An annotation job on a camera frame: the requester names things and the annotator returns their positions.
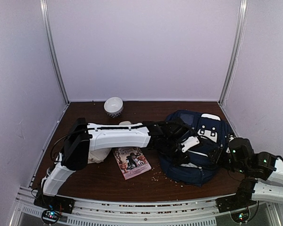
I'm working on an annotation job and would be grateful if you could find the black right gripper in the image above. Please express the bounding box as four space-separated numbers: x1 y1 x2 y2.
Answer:
207 147 248 175

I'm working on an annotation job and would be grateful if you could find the navy blue student backpack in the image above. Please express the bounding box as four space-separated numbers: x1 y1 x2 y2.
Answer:
159 110 233 187

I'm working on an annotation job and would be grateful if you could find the white quilted pencil pouch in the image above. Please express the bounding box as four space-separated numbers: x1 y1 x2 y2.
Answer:
88 148 111 164

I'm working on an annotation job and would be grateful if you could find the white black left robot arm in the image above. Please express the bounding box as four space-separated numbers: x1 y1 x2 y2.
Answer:
37 118 199 209

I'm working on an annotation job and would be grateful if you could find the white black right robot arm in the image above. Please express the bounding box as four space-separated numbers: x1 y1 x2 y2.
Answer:
208 137 283 212

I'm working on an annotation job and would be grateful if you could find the pink Shakespeare story book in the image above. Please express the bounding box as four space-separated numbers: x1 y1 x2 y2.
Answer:
113 147 151 180

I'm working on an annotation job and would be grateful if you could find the grey hard pencil case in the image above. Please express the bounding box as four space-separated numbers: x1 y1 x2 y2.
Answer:
119 121 132 125

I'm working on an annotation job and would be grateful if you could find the white patterned ceramic bowl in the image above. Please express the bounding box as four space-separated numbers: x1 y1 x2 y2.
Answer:
104 97 124 118

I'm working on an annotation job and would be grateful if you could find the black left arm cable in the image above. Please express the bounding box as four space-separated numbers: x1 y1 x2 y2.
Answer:
50 131 90 163

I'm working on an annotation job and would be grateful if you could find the right aluminium frame post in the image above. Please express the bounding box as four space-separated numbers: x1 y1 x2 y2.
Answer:
218 0 248 106

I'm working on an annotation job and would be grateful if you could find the aluminium frame post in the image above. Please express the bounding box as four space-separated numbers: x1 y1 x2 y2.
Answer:
40 0 69 105
218 0 248 106

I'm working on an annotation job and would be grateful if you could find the front aluminium rail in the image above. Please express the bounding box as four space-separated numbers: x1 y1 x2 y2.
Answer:
7 190 283 226

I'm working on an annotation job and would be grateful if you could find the left aluminium frame post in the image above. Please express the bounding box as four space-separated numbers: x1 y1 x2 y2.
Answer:
40 0 69 105

